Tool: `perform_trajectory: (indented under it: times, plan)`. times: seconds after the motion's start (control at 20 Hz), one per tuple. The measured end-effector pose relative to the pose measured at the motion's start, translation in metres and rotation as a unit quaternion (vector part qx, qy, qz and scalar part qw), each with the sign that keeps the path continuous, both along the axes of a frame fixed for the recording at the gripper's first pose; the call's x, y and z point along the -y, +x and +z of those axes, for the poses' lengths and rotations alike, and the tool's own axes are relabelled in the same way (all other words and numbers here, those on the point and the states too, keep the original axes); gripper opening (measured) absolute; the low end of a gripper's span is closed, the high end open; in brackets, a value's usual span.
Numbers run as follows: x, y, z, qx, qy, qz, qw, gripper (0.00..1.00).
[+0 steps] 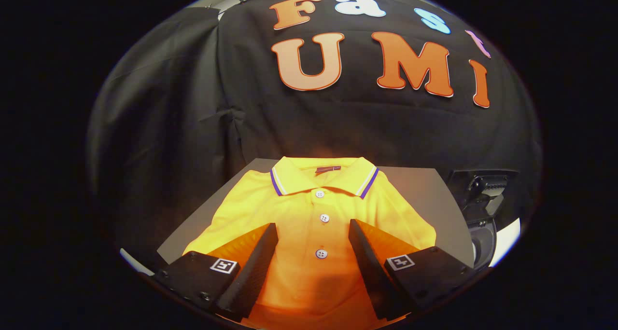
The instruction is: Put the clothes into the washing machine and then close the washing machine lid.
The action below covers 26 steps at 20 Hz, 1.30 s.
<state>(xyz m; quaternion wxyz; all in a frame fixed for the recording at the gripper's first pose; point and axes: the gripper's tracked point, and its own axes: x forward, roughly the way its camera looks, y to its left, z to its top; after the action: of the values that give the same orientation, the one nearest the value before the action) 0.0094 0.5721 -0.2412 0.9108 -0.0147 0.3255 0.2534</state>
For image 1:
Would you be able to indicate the black backdrop cloth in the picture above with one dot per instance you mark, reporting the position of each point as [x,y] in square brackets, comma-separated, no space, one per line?
[193,103]

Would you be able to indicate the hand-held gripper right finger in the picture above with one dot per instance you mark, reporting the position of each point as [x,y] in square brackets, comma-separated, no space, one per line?
[372,272]

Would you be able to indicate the orange polo shirt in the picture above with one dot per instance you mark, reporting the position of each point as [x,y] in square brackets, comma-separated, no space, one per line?
[314,233]

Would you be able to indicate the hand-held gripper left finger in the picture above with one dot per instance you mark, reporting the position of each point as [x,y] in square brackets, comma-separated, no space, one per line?
[253,272]

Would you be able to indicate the dark glass washing machine lid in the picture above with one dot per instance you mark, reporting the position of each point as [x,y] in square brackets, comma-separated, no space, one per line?
[483,190]

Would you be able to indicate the grey cabinet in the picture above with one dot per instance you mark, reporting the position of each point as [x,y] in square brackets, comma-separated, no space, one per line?
[420,185]

